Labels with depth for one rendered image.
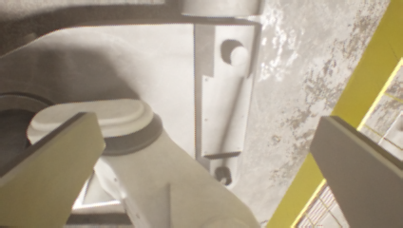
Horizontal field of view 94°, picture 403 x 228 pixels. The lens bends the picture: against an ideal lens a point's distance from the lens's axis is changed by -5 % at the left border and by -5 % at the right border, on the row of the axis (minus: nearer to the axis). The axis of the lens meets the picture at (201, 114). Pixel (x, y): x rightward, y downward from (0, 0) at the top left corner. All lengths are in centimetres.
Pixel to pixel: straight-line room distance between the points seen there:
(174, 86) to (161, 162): 22
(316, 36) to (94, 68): 68
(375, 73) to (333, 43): 53
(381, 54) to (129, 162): 38
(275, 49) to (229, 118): 31
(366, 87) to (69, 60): 52
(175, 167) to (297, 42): 60
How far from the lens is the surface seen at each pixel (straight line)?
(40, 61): 52
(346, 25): 87
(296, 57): 78
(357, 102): 34
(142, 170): 32
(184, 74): 47
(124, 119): 35
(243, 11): 45
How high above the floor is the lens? 61
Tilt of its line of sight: 58 degrees down
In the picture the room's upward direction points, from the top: 160 degrees clockwise
